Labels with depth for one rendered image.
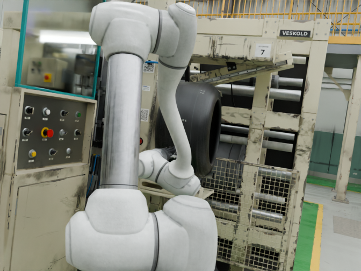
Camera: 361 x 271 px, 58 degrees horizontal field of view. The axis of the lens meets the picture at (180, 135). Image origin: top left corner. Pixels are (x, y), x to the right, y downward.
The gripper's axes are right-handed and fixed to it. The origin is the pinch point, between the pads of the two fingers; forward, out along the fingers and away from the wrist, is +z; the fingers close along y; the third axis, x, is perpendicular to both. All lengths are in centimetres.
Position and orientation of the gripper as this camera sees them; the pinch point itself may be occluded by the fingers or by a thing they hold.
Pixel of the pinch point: (175, 149)
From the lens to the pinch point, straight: 165.6
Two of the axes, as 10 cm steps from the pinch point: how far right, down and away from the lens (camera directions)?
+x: -0.8, 9.8, 1.8
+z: 3.5, -1.4, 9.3
